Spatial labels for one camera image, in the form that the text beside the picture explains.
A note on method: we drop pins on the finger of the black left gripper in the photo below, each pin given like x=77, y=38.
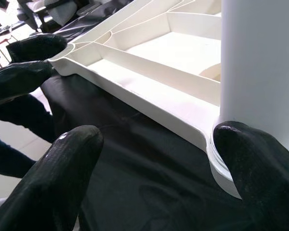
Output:
x=16, y=79
x=38, y=47

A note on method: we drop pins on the person leg black trousers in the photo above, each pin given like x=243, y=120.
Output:
x=4, y=156
x=26, y=115

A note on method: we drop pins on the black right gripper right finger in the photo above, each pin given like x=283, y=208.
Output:
x=267, y=180

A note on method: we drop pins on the white plastic table leg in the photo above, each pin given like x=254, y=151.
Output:
x=255, y=60

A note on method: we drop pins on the grey cushion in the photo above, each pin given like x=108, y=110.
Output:
x=62, y=12

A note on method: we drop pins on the black table cloth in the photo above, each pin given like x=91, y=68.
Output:
x=146, y=156

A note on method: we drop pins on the white plastic children table top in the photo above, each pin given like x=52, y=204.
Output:
x=158, y=48

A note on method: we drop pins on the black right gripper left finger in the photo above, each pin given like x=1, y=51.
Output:
x=50, y=183

